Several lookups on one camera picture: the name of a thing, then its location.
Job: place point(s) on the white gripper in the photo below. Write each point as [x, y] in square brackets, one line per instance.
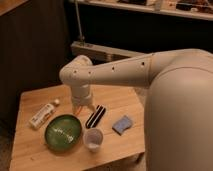
[81, 95]

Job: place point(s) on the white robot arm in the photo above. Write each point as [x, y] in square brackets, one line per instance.
[178, 114]

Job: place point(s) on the green ceramic plate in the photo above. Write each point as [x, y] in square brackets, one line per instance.
[63, 132]

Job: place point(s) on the orange carrot toy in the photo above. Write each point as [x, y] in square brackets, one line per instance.
[78, 111]

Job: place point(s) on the white tube with cap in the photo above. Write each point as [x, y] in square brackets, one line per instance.
[43, 114]

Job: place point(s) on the blue sponge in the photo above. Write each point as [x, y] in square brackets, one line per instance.
[122, 124]

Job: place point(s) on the metal vertical pole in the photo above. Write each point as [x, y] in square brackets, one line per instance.
[81, 37]

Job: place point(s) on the upper wooden shelf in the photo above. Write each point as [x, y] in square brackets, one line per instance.
[163, 7]

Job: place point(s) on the long white shelf rail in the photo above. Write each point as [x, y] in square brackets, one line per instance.
[101, 53]

